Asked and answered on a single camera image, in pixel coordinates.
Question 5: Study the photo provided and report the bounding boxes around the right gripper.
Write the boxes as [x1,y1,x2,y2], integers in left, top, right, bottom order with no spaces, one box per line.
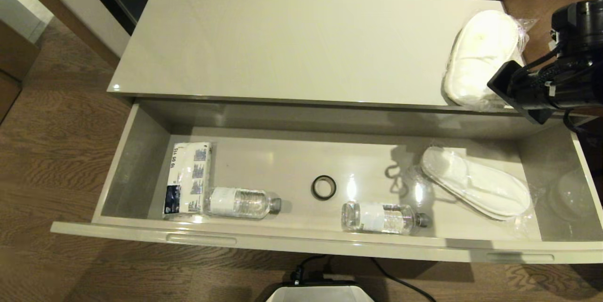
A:
[487,59,603,125]

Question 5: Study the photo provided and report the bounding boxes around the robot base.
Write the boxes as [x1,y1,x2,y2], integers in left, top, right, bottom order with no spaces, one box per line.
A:
[264,280,375,302]

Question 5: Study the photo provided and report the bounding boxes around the beige cabinet top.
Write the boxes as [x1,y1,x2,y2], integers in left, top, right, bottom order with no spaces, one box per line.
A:
[107,0,535,113]

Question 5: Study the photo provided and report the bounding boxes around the beige cabinet drawer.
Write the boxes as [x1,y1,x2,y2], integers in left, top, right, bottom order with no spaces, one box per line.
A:
[50,98,603,265]

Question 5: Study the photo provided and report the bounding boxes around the white slippers in plastic bag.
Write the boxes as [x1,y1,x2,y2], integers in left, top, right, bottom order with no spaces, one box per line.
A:
[406,144,538,223]
[442,9,538,112]

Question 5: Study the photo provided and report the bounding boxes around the clear plastic water bottle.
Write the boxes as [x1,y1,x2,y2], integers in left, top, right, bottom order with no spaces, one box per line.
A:
[204,186,283,220]
[341,201,432,236]

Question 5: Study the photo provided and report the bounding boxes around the tissue pack in plastic wrap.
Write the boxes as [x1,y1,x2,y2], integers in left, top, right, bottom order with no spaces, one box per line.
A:
[162,141,213,220]

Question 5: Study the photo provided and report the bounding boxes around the brown wooden furniture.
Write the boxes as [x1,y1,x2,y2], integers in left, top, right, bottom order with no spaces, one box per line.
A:
[0,18,41,124]

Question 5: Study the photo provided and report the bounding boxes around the black cable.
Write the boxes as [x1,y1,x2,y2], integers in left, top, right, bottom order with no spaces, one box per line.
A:
[369,257,437,302]

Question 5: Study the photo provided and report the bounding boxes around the black tape ring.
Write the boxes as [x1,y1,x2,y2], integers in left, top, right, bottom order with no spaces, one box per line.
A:
[310,175,338,202]

